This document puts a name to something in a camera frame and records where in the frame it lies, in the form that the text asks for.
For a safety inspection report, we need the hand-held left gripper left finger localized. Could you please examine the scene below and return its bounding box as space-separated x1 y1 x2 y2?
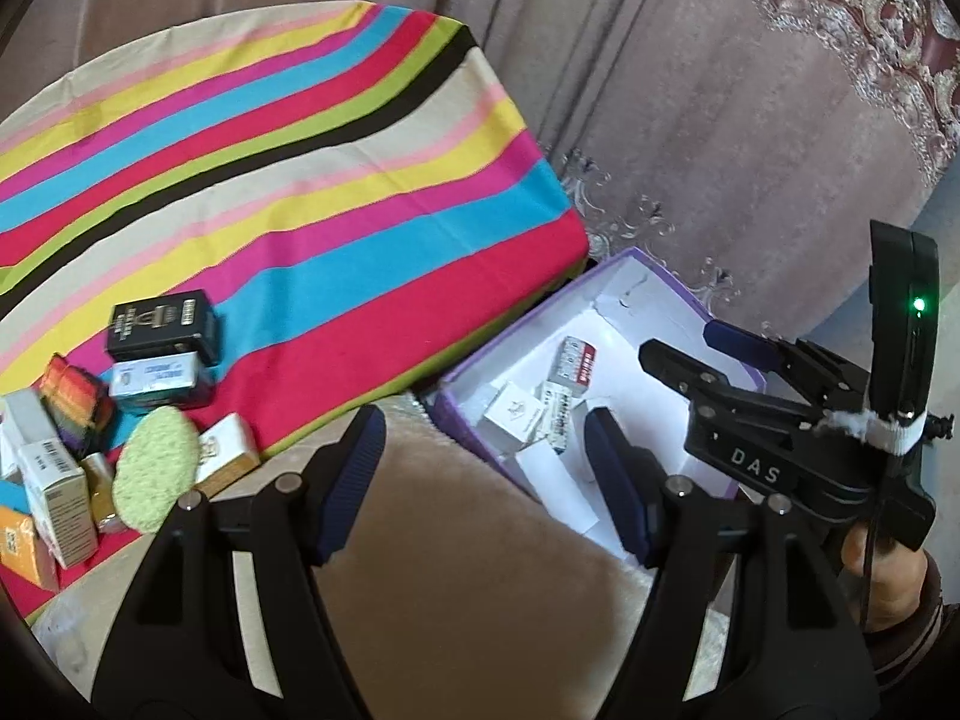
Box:
94 403 391 720

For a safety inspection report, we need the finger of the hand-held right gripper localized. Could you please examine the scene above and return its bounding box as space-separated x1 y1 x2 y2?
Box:
637 339 820 433
703 321 872 413

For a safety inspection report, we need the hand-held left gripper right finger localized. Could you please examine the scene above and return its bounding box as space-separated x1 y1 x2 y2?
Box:
585 405 882 720

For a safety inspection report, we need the purple cardboard box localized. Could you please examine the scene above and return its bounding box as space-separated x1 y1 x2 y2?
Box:
420 247 770 571

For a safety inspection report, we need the gold cylinder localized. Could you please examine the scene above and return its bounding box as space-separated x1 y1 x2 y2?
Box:
81 451 125 533

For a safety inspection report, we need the person's right forearm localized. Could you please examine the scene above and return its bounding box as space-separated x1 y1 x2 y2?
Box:
862 551 960 691

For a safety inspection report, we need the person's right hand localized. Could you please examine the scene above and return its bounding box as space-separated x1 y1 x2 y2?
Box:
840 517 931 631

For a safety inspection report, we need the white flat box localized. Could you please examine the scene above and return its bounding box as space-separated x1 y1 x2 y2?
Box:
514 442 601 533

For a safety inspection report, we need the white printed packet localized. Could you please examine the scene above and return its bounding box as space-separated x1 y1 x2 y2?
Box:
536 382 586 451

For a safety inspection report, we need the red label packet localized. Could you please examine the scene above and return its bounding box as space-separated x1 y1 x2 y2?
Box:
551 334 601 391

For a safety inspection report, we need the small white logo box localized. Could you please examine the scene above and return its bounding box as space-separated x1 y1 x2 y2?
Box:
484 382 545 440

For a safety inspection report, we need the cream and gold box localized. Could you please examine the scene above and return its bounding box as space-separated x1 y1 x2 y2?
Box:
196 412 262 500

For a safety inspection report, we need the beige plush blanket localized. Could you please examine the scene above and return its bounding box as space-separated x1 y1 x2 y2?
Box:
315 394 676 720

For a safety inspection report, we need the mauve embroidered curtain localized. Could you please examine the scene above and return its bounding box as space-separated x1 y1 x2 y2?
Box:
0 0 960 406

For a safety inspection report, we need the green round puff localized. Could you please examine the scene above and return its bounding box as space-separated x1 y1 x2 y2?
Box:
111 406 202 533

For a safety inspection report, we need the blue and white box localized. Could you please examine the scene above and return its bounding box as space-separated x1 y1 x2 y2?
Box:
109 352 215 413

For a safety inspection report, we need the black box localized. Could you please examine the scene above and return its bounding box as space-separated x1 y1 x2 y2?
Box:
105 289 222 365

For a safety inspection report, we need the rainbow striped box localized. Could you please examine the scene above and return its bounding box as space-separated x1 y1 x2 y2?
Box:
37 352 117 458

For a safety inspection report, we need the white barcode box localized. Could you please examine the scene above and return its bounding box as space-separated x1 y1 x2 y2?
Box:
19 441 100 569

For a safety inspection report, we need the colourful striped cloth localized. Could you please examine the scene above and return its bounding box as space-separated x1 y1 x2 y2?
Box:
0 0 590 623

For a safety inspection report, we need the orange box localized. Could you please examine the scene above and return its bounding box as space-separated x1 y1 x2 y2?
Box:
0 504 59 592

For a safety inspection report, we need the black cable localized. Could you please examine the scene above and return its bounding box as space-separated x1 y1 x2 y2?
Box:
861 457 901 635

